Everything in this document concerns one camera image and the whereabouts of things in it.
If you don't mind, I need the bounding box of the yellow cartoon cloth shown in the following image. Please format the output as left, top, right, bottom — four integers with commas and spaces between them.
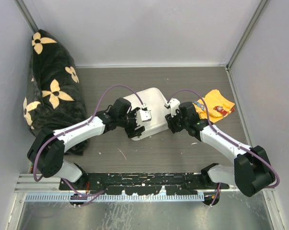
193, 89, 235, 123

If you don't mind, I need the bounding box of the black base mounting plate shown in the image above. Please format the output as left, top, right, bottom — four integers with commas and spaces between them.
72, 172, 218, 196

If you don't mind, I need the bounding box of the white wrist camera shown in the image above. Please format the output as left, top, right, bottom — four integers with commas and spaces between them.
164, 98, 180, 117
136, 104, 152, 124

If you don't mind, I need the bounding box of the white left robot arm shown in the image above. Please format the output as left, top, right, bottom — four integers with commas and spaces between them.
27, 98, 151, 190

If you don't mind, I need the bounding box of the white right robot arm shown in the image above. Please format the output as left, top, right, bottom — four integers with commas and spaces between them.
164, 99, 276, 197

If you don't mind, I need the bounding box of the white slotted cable duct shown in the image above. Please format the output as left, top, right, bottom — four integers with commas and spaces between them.
25, 192, 205, 203

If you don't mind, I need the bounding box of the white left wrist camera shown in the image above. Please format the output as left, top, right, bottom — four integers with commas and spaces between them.
136, 104, 152, 124

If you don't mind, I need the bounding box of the black floral plush blanket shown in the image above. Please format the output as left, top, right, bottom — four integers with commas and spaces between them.
23, 29, 90, 156

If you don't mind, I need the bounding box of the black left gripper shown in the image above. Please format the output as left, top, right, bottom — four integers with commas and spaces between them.
118, 108, 145, 138

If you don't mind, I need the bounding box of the grey medicine kit case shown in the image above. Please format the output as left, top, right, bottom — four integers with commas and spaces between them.
124, 88, 169, 141

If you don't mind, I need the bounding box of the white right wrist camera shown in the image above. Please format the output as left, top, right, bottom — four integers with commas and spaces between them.
164, 98, 180, 117

